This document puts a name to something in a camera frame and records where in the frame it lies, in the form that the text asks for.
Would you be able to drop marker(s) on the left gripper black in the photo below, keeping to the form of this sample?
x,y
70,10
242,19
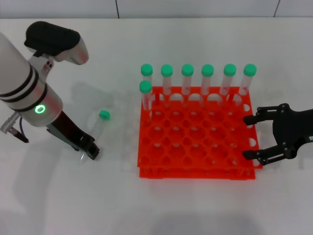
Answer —
x,y
69,132

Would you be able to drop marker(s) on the green-capped clear test tube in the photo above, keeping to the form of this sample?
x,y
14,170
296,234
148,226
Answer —
x,y
230,69
187,69
167,70
145,87
207,70
250,69
146,69
100,123

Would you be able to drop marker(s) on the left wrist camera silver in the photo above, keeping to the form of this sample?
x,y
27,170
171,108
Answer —
x,y
53,41

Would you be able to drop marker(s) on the orange test tube rack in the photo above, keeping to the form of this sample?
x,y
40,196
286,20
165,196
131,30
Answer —
x,y
195,137

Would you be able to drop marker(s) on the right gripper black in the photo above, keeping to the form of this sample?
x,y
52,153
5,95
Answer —
x,y
288,129

